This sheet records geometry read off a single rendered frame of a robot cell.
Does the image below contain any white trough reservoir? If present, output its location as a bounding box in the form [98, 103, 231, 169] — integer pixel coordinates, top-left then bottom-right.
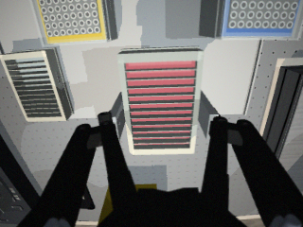
[0, 47, 74, 122]

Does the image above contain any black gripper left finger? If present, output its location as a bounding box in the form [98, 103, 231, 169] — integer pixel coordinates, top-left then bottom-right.
[16, 92, 151, 227]

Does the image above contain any yellow open-top box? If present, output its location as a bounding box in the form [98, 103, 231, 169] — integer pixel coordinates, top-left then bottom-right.
[98, 183, 157, 225]

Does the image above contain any grey flat table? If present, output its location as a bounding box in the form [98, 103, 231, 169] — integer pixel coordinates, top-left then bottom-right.
[0, 0, 263, 118]

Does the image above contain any black flat rectangular pad with rg label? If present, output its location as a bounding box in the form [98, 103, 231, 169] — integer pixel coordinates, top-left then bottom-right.
[80, 186, 95, 210]

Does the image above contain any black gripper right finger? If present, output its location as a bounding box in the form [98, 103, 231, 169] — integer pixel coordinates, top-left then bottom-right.
[194, 90, 303, 227]

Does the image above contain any yellow tip rack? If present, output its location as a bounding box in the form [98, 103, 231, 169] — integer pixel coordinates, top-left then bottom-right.
[0, 184, 13, 216]

